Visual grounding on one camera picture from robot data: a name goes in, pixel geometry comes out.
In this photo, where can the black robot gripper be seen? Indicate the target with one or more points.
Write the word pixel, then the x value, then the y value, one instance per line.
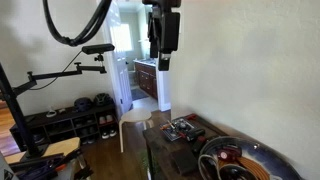
pixel 163 30

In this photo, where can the black torch with red end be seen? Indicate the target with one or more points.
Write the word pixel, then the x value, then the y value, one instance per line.
pixel 199 143

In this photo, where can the large blue ceramic plate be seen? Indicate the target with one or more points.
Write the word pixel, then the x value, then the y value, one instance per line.
pixel 260 161

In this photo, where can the white door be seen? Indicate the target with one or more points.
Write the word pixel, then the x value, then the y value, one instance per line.
pixel 117 62

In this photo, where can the wooden bathroom cabinet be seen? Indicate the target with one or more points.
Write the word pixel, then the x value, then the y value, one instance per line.
pixel 146 78

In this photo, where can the white round stool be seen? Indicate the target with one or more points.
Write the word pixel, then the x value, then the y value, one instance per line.
pixel 134 116

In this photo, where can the dark bicycle helmet right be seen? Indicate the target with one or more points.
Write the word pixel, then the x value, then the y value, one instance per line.
pixel 103 99

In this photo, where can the dark bicycle helmet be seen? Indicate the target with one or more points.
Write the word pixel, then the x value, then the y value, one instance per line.
pixel 82 104
pixel 103 99

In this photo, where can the small tray with tools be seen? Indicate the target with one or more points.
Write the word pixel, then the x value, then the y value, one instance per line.
pixel 176 128

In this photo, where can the dark bicycle helmet left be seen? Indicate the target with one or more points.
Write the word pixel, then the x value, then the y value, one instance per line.
pixel 82 104

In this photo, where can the dark wooden shoe rack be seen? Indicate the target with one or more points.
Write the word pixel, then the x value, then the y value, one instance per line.
pixel 88 126

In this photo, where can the dark wooden side table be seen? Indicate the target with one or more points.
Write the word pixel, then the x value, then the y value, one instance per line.
pixel 160 160

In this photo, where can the black wallet case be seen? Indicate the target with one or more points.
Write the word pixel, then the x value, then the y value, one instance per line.
pixel 184 160

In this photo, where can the red bike light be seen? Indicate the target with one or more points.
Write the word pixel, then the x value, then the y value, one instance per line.
pixel 229 153

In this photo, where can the light wooden board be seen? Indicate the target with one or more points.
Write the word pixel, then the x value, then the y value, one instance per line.
pixel 65 147

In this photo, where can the black camera on boom arm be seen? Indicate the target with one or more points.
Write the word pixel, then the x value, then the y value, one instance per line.
pixel 100 48

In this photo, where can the small dark bowl with cables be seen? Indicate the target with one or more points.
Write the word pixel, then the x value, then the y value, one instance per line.
pixel 233 172

